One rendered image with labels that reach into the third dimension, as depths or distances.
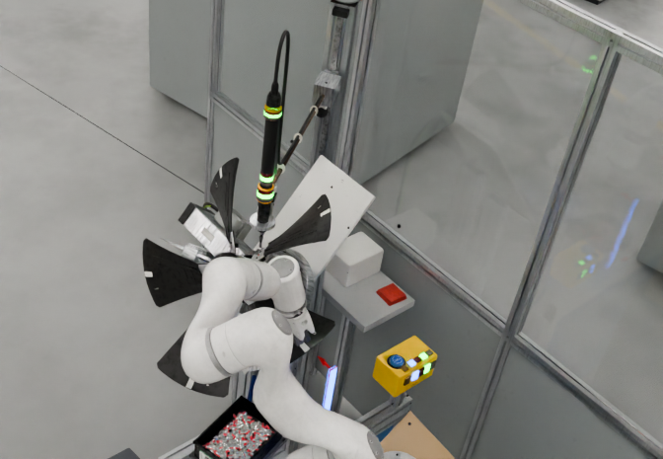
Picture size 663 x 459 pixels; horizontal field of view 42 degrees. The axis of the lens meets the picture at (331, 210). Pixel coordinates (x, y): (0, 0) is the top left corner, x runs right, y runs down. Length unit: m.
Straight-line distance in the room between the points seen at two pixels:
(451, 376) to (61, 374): 1.69
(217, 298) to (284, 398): 0.24
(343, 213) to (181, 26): 2.80
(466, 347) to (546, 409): 0.34
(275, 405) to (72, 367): 2.23
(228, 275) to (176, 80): 3.76
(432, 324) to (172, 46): 2.89
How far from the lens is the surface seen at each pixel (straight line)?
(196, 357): 1.71
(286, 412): 1.78
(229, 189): 2.59
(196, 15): 5.11
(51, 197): 4.81
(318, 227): 2.39
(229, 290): 1.75
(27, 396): 3.83
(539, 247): 2.61
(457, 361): 3.07
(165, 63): 5.47
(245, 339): 1.66
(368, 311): 2.96
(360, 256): 3.00
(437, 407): 3.28
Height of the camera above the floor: 2.90
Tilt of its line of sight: 37 degrees down
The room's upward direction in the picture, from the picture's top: 9 degrees clockwise
